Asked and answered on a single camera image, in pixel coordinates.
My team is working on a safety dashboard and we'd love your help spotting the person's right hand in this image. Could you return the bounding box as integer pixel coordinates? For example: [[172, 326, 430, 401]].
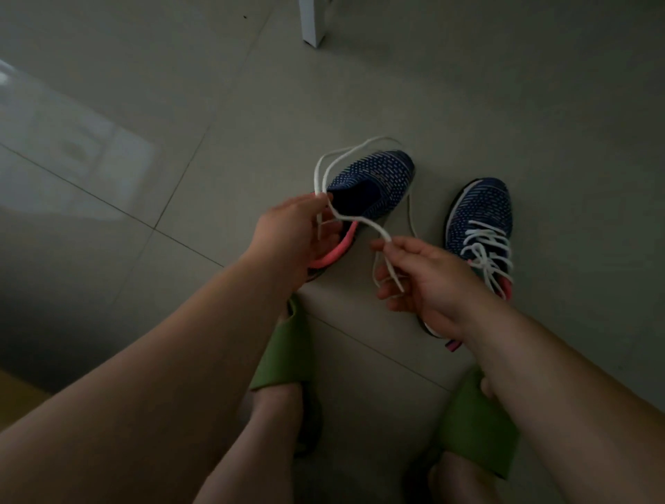
[[369, 236, 497, 341]]

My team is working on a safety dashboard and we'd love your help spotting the person's leg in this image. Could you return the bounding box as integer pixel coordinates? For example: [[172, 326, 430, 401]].
[[428, 376, 505, 504], [195, 384, 305, 504]]

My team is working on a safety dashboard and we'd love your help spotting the person's left leg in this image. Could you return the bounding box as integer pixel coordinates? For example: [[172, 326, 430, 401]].
[[195, 384, 305, 504]]

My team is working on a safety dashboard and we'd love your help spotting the person's left forearm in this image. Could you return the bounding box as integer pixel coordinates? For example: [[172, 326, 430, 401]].
[[0, 254, 292, 504]]

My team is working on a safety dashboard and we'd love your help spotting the white shoelace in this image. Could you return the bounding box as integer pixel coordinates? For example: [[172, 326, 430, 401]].
[[313, 136, 419, 300], [459, 220, 515, 301]]

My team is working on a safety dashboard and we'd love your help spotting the green foam slipper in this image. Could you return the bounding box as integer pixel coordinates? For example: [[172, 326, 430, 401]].
[[405, 366, 522, 502], [248, 294, 323, 458]]

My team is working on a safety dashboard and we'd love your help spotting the person's left hand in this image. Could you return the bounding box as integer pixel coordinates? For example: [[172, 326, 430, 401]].
[[244, 192, 345, 297]]

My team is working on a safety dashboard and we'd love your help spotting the white metal shoe rack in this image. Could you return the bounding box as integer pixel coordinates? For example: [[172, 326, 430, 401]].
[[297, 0, 336, 48]]

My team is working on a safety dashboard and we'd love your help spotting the person's right leg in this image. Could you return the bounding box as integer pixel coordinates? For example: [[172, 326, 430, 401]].
[[428, 376, 505, 504]]

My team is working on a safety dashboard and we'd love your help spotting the blue knit sneaker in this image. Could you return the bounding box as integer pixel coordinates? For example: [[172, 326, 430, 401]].
[[306, 150, 416, 284], [418, 177, 515, 353]]

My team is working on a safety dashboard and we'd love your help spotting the person's right forearm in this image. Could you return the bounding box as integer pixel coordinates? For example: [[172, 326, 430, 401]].
[[462, 306, 665, 504]]

